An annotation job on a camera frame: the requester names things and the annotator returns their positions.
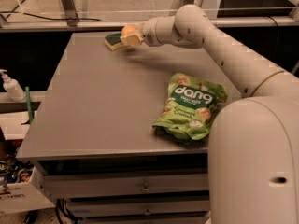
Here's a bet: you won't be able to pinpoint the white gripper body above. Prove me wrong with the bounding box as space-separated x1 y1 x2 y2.
140 18 161 47

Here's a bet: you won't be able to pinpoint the orange fruit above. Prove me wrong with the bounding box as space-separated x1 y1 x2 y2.
121 25 135 35

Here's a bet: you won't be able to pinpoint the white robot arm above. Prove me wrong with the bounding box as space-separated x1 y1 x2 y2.
121 5 299 224

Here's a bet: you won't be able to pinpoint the green and yellow sponge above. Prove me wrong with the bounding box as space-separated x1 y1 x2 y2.
105 33 126 51

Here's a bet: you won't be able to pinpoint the green dang chips bag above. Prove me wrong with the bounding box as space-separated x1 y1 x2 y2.
153 73 228 144

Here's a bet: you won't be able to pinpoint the grey drawer cabinet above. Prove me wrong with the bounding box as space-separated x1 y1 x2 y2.
18 33 232 224

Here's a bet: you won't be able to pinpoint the white pump bottle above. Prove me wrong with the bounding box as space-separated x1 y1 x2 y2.
0 69 25 102

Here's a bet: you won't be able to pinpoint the top drawer knob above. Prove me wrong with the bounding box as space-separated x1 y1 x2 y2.
141 183 150 193

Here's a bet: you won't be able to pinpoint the drawer knob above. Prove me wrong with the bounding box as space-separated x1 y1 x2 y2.
143 209 151 216
141 183 150 193

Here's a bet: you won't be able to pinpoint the white cardboard box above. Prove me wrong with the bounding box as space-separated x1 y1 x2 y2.
0 110 55 217

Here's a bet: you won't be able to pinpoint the left metal bracket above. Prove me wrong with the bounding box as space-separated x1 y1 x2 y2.
61 0 78 27

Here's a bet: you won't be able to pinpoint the black cable on shelf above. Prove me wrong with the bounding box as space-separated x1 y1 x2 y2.
0 0 102 22

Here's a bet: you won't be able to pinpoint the green handled tool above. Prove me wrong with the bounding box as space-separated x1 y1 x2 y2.
23 86 34 125

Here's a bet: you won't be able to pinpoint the black cables under cabinet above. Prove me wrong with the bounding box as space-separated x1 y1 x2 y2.
54 199 83 224

